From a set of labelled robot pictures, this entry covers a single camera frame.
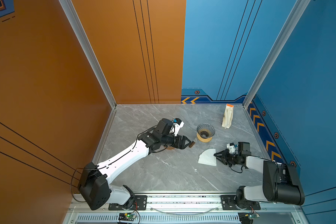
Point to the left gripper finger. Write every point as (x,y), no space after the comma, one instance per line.
(183,145)
(186,140)

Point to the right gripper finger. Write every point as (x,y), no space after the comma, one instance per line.
(223,160)
(222,154)

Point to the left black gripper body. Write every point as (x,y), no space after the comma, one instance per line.
(170,141)

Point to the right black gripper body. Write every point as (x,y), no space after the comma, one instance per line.
(232,158)

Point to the grey glass dripper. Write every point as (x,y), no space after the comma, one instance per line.
(205,130)

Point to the coffee filter bag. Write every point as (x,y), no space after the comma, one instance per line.
(228,116)

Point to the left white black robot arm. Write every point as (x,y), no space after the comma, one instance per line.
(95,184)

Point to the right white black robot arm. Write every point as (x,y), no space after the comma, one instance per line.
(281,182)

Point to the right circuit board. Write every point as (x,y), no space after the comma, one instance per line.
(248,218)

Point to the circuit board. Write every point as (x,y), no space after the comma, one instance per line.
(248,218)
(127,218)

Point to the left circuit board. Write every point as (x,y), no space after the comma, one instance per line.
(127,218)

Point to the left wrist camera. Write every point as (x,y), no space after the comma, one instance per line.
(177,125)

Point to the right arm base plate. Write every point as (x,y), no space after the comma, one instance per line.
(230,202)

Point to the aluminium front rail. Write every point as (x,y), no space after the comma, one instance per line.
(185,207)

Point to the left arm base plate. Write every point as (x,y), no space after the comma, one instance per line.
(139,203)

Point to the left aluminium corner post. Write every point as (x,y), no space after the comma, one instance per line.
(76,24)

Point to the aluminium corner post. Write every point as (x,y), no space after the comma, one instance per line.
(284,34)
(76,24)

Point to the right aluminium corner post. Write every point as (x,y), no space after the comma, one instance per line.
(284,34)

